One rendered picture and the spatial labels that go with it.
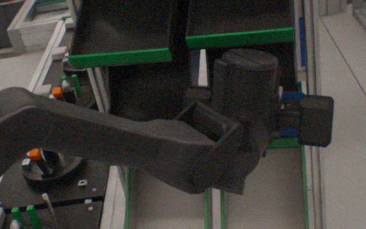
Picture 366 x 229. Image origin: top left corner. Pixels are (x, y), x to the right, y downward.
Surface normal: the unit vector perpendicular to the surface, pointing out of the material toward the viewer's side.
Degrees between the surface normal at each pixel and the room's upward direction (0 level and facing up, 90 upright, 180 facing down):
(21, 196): 0
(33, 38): 90
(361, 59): 0
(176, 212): 45
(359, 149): 0
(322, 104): 31
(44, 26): 90
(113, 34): 25
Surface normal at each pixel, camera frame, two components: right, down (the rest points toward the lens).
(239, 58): 0.09, -0.92
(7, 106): -0.55, -0.52
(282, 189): -0.23, -0.20
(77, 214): -0.17, -0.83
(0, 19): 0.01, 0.53
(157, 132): 0.27, -0.93
